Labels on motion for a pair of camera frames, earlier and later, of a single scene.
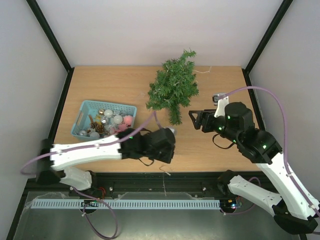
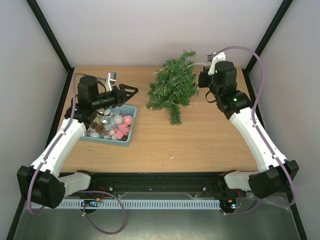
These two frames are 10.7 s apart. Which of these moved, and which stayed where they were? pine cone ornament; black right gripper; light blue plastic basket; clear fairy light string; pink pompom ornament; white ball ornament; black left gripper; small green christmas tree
Moved: black left gripper; clear fairy light string; black right gripper
Stayed: white ball ornament; pine cone ornament; small green christmas tree; light blue plastic basket; pink pompom ornament
